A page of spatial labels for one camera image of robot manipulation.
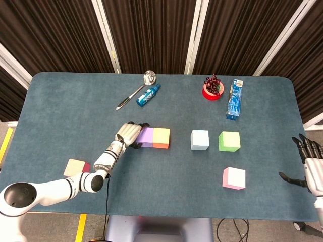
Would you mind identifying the blue spray bottle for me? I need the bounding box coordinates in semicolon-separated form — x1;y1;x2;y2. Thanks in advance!
136;84;162;107

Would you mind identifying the steel ladle with black handle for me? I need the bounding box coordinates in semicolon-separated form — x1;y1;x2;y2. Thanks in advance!
116;70;156;111

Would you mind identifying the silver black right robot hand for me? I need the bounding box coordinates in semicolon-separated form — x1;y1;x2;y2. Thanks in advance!
278;133;323;195

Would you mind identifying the purple foam cube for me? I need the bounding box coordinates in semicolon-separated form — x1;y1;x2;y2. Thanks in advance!
136;127;154;148

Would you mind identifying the white screen frame post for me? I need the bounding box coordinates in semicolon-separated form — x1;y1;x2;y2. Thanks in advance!
91;0;122;74
0;42;33;89
184;0;203;75
253;0;317;77

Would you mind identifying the green foam cube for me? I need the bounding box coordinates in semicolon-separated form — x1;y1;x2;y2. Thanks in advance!
218;131;241;152

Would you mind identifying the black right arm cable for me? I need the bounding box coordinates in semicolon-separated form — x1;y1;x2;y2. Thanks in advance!
214;218;250;242

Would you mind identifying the pink cube with white face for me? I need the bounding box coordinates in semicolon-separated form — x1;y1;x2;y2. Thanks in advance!
222;166;246;190

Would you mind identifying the orange cube with yellow face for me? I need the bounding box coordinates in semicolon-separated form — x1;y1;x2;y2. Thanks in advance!
152;128;171;149

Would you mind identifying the white stand leg with caster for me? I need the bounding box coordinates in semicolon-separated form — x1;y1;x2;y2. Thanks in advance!
292;220;323;235

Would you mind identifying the grey-blue robot torso base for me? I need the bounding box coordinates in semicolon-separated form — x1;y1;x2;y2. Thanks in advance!
104;215;214;242

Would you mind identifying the dark brown pleated screen panel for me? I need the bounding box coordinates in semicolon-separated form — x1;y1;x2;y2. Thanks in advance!
0;0;116;74
259;0;323;124
193;0;303;76
0;66;29;121
100;0;197;74

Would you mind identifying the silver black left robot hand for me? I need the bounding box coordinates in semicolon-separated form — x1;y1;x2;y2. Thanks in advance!
115;121;150;150

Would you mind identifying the blue-grey table cloth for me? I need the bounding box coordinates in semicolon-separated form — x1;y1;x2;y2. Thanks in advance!
0;72;321;223

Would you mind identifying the red cube with beige face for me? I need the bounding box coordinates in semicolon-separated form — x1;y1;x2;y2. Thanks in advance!
63;158;91;177

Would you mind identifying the red bowl with grapes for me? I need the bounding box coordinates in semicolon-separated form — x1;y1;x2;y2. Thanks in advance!
201;82;225;101

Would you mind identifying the blue plastic packet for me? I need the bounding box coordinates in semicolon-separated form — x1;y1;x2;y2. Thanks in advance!
226;78;245;121

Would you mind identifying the yellow floor tape strip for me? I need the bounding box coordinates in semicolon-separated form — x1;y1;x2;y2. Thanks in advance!
75;213;88;242
0;127;13;162

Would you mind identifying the light blue foam cube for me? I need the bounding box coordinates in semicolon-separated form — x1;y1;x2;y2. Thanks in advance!
190;129;210;151

